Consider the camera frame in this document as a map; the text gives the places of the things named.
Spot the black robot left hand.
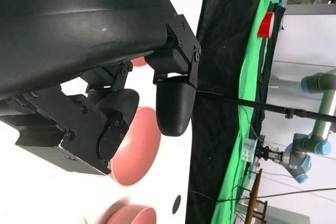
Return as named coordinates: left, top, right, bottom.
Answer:
left=0, top=0, right=202, bottom=176

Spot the black table cable grommet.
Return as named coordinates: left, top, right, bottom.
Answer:
left=172, top=195, right=182, bottom=215

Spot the red tape roll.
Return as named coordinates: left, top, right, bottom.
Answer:
left=257, top=12, right=276, bottom=39

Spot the thin black hanging cable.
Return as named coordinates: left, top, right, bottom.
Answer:
left=195, top=90, right=239, bottom=102

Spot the black tripod pole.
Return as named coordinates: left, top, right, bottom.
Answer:
left=236, top=98, right=336, bottom=124

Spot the black backdrop cloth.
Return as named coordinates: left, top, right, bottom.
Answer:
left=185, top=0, right=287, bottom=224

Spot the long black floor cable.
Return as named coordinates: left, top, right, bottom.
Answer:
left=188, top=187, right=336, bottom=204

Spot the green cloth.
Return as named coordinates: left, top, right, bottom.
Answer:
left=211, top=0, right=289, bottom=224

